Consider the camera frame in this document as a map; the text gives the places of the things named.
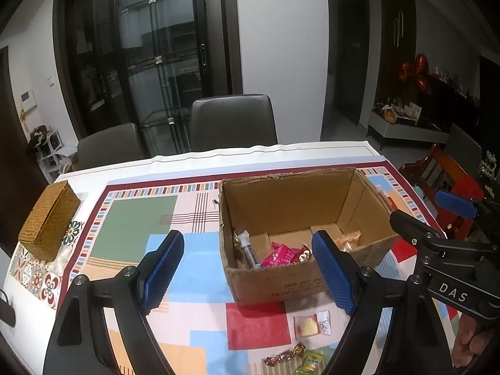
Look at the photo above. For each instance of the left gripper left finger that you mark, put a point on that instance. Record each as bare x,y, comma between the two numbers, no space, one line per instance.
135,291

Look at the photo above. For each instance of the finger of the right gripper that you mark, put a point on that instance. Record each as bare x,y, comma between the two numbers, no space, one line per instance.
420,235
458,205

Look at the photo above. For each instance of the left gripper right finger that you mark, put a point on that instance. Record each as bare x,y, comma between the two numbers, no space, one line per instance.
361,293

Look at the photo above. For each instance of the orange fortune biscuit pack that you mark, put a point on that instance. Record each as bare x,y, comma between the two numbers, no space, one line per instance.
348,242

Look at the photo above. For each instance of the clear pack yellow cake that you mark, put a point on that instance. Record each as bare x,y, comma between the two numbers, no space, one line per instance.
311,325

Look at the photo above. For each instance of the dark red heart snack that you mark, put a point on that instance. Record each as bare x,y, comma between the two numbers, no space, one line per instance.
303,255

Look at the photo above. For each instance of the green yellow candy pack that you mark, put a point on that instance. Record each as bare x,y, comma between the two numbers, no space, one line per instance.
313,361

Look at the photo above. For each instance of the gold chocolate candy wrapper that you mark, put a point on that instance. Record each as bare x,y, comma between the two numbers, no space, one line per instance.
285,356

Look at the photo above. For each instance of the pink red snack bag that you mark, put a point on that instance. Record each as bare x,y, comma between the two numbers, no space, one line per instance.
281,255

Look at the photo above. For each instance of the dark chocolate bar wrapper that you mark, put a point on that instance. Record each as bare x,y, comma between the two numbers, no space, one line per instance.
247,250

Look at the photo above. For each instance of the right hand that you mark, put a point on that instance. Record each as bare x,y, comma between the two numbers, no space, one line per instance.
470,341

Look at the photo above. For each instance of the red wooden chair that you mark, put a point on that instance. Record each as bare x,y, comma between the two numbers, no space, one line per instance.
438,171

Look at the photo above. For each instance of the white low cabinet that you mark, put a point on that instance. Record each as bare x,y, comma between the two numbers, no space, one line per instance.
392,124

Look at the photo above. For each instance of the brown cardboard box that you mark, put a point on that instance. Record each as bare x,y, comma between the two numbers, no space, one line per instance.
288,208

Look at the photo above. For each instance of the woven rattan box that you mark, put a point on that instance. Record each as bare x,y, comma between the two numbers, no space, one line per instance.
43,230

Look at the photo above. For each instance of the black mug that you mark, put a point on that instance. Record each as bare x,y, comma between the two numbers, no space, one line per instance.
7,313

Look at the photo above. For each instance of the red heart balloons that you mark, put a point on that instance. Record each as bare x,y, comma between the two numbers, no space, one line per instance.
416,72

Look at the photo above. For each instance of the grey chair left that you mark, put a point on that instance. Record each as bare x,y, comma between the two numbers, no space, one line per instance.
118,144

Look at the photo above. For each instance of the grey chair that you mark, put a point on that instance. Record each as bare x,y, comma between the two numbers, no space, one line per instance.
118,144
232,121

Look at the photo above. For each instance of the white shoe rack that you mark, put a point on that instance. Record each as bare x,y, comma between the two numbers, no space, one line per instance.
46,148

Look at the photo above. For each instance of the grey chair right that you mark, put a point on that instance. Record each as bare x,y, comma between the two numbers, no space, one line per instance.
232,121

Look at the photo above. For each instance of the glass sliding door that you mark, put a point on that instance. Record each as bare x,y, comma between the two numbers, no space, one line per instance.
144,62

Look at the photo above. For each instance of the wall intercom panel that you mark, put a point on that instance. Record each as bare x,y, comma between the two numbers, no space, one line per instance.
28,101

